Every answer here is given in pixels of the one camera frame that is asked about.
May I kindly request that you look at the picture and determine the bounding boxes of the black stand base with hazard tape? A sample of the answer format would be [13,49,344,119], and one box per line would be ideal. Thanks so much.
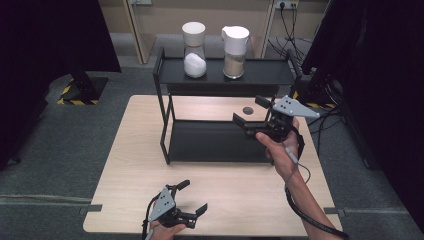
[57,70,110,107]
[293,73,338,110]

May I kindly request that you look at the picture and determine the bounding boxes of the glass jar with white spout lid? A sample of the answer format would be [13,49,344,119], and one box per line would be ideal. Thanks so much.
[221,25,251,81]

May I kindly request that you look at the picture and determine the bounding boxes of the white wall socket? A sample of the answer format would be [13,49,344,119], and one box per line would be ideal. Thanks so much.
[274,0,300,10]

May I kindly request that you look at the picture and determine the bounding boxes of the person's right hand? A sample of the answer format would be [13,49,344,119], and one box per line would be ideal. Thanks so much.
[255,117,301,183]

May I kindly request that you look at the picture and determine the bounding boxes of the black cables at wall socket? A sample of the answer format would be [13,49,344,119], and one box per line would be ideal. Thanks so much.
[267,2,314,65]

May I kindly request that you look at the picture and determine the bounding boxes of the person's left hand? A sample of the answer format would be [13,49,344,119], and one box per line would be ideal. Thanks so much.
[149,221,187,240]

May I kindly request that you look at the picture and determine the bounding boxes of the grey floor tape strip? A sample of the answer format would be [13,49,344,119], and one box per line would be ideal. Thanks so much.
[323,206,348,218]
[78,203,104,216]

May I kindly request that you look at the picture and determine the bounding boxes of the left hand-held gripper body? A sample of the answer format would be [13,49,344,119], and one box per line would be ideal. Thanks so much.
[148,184,198,230]

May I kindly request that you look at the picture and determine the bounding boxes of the dark curtain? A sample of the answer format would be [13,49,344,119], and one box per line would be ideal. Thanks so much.
[0,0,122,172]
[300,0,424,235]

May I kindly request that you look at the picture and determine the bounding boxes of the black cables on floor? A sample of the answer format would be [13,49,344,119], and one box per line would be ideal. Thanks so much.
[306,105,345,158]

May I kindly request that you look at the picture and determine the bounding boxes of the black metal two-tier shelf rack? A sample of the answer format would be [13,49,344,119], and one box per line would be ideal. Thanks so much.
[152,46,303,167]

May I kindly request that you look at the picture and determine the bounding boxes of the left hand-held gripper cable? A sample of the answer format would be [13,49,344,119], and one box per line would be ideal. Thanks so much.
[141,194,162,240]

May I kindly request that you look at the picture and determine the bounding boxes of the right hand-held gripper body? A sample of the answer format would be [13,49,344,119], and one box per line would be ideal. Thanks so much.
[244,95,321,143]

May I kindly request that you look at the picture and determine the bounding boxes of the hand-held gripper cable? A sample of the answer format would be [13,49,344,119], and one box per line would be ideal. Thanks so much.
[282,144,351,240]
[141,194,162,240]

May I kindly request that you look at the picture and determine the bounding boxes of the right hand-held gripper cable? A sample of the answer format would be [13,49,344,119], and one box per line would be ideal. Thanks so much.
[282,144,351,240]

